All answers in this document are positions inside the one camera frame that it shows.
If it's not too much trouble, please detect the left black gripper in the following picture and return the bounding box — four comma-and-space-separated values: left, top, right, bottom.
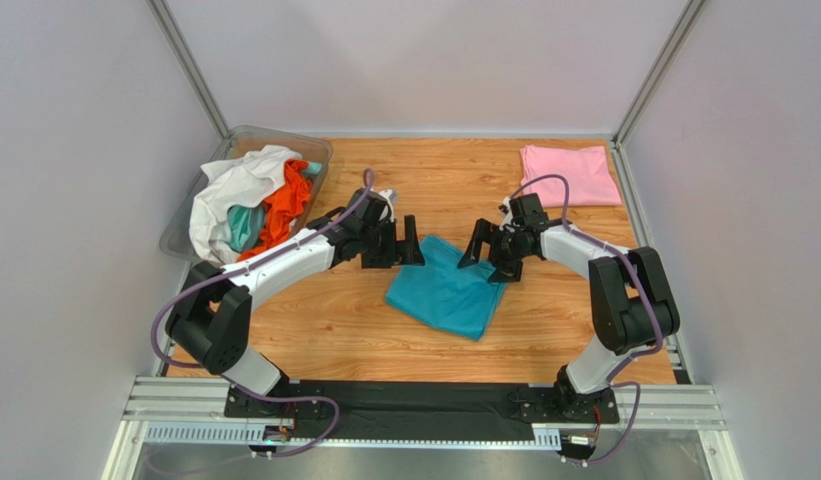
360, 214, 426, 268

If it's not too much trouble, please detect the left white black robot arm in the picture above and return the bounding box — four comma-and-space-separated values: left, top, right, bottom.
154, 187, 425, 404

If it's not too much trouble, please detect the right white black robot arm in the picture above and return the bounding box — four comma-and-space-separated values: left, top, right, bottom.
458, 194, 680, 420

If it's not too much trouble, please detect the folded pink t shirt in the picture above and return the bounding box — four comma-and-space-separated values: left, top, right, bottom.
520, 145, 622, 207

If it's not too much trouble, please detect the orange t shirt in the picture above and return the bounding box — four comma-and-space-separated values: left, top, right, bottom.
238, 159, 313, 261

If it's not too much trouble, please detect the light teal t shirt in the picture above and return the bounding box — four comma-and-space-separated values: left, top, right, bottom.
227, 205, 266, 253

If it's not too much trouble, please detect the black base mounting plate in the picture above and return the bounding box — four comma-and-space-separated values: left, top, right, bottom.
224, 380, 620, 441

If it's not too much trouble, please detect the white t shirt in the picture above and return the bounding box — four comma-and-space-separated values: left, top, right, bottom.
188, 145, 303, 265

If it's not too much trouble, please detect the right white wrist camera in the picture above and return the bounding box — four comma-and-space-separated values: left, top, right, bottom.
499, 197, 513, 230

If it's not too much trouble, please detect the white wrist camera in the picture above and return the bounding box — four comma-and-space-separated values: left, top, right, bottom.
499, 197, 513, 230
378, 189, 398, 208

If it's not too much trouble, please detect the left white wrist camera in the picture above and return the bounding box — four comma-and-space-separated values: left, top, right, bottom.
378, 189, 398, 208

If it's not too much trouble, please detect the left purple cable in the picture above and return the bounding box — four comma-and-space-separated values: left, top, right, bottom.
148, 166, 378, 473

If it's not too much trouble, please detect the aluminium front rail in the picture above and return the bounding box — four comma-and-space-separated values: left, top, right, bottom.
123, 377, 726, 449

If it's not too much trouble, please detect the right aluminium frame post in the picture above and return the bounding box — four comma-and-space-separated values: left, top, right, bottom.
614, 0, 709, 147

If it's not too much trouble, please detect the aluminium frame post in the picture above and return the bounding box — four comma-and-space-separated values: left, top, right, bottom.
147, 0, 230, 139
614, 0, 709, 147

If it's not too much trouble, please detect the left aluminium frame post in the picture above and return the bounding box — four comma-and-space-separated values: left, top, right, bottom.
147, 0, 230, 139

